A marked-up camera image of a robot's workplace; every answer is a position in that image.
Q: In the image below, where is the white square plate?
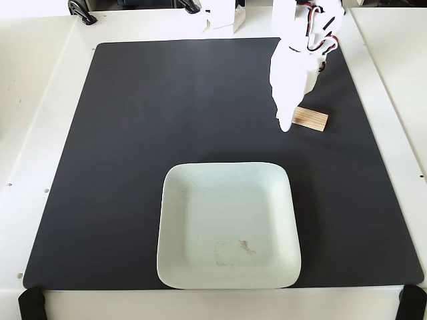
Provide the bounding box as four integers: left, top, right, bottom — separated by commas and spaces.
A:
155, 161, 303, 290

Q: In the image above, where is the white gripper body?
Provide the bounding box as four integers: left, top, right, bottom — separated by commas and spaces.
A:
272, 0, 345, 73

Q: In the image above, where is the black table clamp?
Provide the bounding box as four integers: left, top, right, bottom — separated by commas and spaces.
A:
67, 0, 98, 26
176, 0, 201, 15

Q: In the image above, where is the black rubber work mat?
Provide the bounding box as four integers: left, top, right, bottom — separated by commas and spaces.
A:
22, 35, 425, 291

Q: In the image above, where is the grooved wooden block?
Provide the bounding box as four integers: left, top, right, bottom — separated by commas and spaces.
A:
276, 106, 330, 133

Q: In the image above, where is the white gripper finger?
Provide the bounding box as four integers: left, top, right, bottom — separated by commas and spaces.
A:
268, 59, 314, 133
305, 68, 320, 98

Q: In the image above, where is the red black white servo cable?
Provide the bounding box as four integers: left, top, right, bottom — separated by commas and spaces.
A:
304, 6, 340, 73
296, 0, 327, 17

